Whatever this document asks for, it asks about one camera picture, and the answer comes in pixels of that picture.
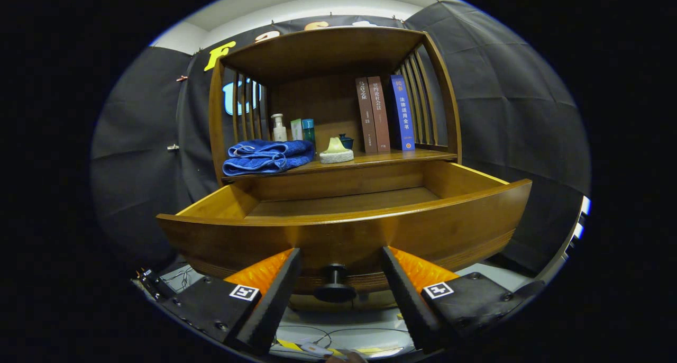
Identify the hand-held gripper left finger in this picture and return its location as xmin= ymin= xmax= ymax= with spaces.
xmin=159 ymin=248 xmax=303 ymax=356

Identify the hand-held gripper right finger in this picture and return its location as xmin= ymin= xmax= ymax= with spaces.
xmin=381 ymin=246 xmax=545 ymax=353

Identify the wooden drawer with black knob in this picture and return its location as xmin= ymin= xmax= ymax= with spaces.
xmin=157 ymin=160 xmax=533 ymax=303

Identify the green soap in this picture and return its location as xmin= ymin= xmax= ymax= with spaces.
xmin=319 ymin=137 xmax=355 ymax=165

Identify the wooden countertop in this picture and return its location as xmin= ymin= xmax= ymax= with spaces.
xmin=222 ymin=149 xmax=458 ymax=183

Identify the wooden cabinet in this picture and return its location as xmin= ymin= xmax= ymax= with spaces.
xmin=208 ymin=26 xmax=462 ymax=312

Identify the yellow and black floor tape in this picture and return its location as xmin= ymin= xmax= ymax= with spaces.
xmin=276 ymin=339 xmax=392 ymax=355

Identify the folded blue towel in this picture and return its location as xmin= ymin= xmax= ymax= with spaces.
xmin=222 ymin=139 xmax=316 ymax=177

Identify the white pump bottle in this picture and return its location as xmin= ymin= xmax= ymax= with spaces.
xmin=271 ymin=113 xmax=288 ymax=142

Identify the dark brown book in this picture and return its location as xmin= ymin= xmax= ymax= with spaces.
xmin=355 ymin=77 xmax=378 ymax=154

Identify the reddish brown book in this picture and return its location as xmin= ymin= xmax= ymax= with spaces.
xmin=367 ymin=76 xmax=391 ymax=152

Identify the blue book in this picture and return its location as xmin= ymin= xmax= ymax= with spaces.
xmin=390 ymin=75 xmax=416 ymax=151

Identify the black backdrop cloth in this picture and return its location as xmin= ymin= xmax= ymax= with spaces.
xmin=90 ymin=1 xmax=592 ymax=276

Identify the black floor cable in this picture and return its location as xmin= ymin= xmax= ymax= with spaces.
xmin=275 ymin=325 xmax=413 ymax=353

